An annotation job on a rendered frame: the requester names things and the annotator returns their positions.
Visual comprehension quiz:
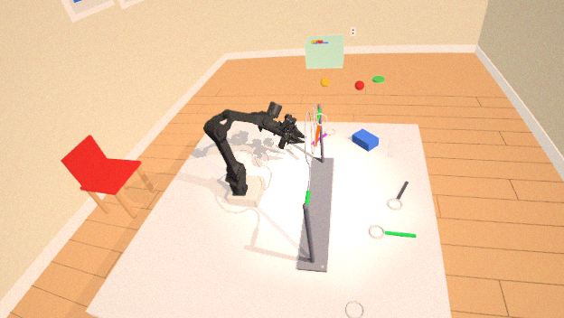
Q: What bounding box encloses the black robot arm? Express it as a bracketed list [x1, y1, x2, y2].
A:
[203, 101, 294, 197]

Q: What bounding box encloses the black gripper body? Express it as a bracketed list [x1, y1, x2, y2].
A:
[271, 117, 297, 150]

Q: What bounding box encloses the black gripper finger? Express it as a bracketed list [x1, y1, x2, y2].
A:
[287, 133, 305, 145]
[292, 125, 306, 139]

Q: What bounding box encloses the blue rectangular block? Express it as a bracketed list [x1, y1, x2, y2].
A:
[352, 128, 379, 152]

